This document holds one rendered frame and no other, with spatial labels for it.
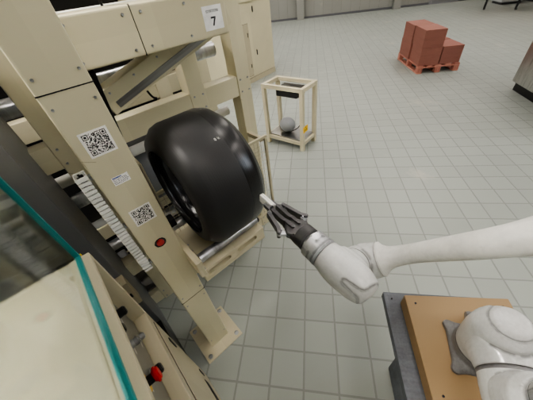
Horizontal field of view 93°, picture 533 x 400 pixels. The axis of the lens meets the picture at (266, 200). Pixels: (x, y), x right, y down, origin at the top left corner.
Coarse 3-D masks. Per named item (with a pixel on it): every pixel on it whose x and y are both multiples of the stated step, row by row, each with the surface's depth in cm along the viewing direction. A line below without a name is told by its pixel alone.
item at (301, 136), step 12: (264, 84) 309; (276, 84) 334; (288, 84) 314; (300, 84) 309; (312, 84) 294; (264, 96) 320; (288, 96) 307; (300, 96) 288; (312, 96) 313; (264, 108) 331; (300, 108) 298; (312, 108) 323; (288, 120) 337; (300, 120) 308; (312, 120) 333; (276, 132) 355; (288, 132) 352; (300, 132) 318; (312, 132) 344; (300, 144) 331
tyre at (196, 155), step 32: (160, 128) 90; (192, 128) 89; (224, 128) 91; (160, 160) 122; (192, 160) 84; (224, 160) 88; (256, 160) 98; (192, 192) 86; (224, 192) 88; (256, 192) 97; (192, 224) 119; (224, 224) 94
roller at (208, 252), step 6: (252, 222) 124; (246, 228) 122; (234, 234) 119; (240, 234) 122; (228, 240) 118; (210, 246) 115; (216, 246) 115; (222, 246) 116; (204, 252) 112; (210, 252) 113; (216, 252) 115; (204, 258) 112
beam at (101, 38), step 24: (144, 0) 89; (168, 0) 89; (192, 0) 94; (216, 0) 99; (72, 24) 76; (96, 24) 79; (120, 24) 83; (144, 24) 88; (168, 24) 92; (192, 24) 98; (96, 48) 82; (120, 48) 86; (144, 48) 91; (168, 48) 96
